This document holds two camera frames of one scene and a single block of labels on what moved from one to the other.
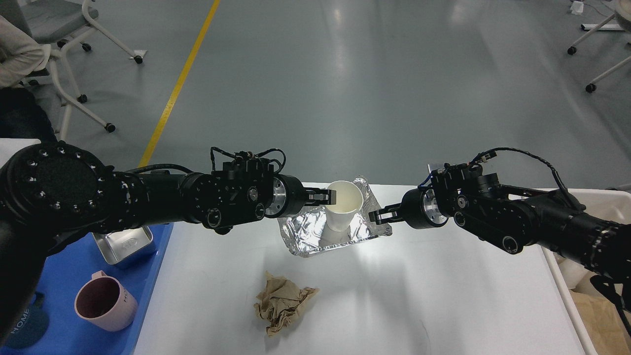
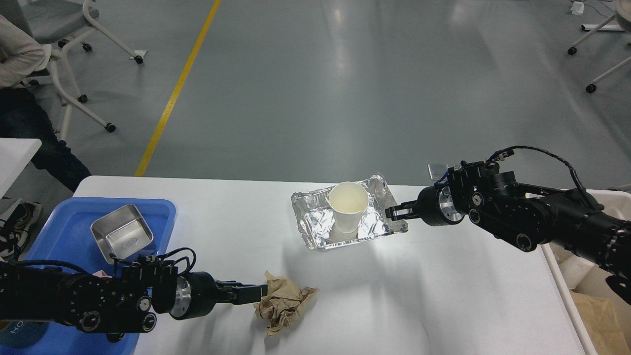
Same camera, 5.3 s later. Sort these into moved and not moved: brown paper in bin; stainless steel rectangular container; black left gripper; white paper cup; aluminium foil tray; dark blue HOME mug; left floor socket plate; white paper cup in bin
Moved: aluminium foil tray; white paper cup; black left gripper
Not moved: dark blue HOME mug; brown paper in bin; white paper cup in bin; left floor socket plate; stainless steel rectangular container
